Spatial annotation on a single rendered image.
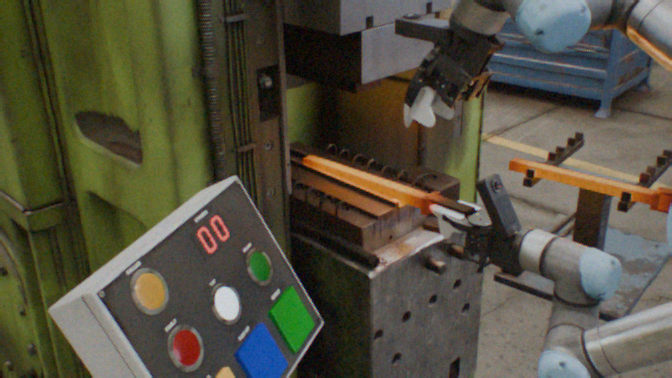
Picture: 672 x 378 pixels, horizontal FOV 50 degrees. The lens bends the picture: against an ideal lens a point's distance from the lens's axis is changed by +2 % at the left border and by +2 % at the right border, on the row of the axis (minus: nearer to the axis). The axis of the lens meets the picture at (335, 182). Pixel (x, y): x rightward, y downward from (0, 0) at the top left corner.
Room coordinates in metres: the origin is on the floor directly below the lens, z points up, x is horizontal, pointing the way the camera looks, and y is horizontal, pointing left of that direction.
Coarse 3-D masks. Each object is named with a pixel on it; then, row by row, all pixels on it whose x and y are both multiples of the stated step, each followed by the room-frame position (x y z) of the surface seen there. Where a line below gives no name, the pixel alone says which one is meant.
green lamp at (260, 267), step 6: (258, 252) 0.92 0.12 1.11; (252, 258) 0.90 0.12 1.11; (258, 258) 0.91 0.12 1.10; (264, 258) 0.92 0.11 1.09; (252, 264) 0.89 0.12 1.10; (258, 264) 0.90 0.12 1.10; (264, 264) 0.91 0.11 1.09; (252, 270) 0.89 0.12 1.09; (258, 270) 0.89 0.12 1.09; (264, 270) 0.90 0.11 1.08; (258, 276) 0.89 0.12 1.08; (264, 276) 0.90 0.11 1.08
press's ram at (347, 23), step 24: (288, 0) 1.28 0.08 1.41; (312, 0) 1.23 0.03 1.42; (336, 0) 1.19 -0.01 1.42; (360, 0) 1.22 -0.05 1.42; (384, 0) 1.26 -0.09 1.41; (408, 0) 1.30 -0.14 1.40; (432, 0) 1.35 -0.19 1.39; (312, 24) 1.23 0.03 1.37; (336, 24) 1.19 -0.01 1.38; (360, 24) 1.22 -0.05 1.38
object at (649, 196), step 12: (516, 168) 1.52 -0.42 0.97; (540, 168) 1.49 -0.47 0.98; (552, 168) 1.49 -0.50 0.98; (564, 168) 1.48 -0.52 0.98; (564, 180) 1.45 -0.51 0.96; (576, 180) 1.44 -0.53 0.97; (588, 180) 1.42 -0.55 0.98; (600, 180) 1.42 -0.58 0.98; (612, 180) 1.41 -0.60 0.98; (612, 192) 1.39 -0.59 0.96; (636, 192) 1.36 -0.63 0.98; (648, 192) 1.35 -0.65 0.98; (660, 192) 1.34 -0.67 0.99; (648, 204) 1.34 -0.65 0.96; (660, 204) 1.34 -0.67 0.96
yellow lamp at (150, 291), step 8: (144, 280) 0.74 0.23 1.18; (152, 280) 0.74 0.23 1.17; (160, 280) 0.75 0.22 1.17; (136, 288) 0.72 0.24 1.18; (144, 288) 0.73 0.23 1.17; (152, 288) 0.74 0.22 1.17; (160, 288) 0.75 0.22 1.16; (144, 296) 0.72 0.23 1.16; (152, 296) 0.73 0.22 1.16; (160, 296) 0.74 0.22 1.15; (144, 304) 0.71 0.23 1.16; (152, 304) 0.72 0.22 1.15; (160, 304) 0.73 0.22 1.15
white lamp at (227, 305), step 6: (222, 288) 0.82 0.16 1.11; (216, 294) 0.81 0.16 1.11; (222, 294) 0.81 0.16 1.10; (228, 294) 0.82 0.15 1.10; (234, 294) 0.83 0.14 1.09; (216, 300) 0.80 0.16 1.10; (222, 300) 0.81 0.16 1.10; (228, 300) 0.81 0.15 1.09; (234, 300) 0.82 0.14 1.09; (216, 306) 0.79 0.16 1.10; (222, 306) 0.80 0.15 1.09; (228, 306) 0.81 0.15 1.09; (234, 306) 0.82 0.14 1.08; (222, 312) 0.79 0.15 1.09; (228, 312) 0.80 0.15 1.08; (234, 312) 0.81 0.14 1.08; (228, 318) 0.80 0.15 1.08
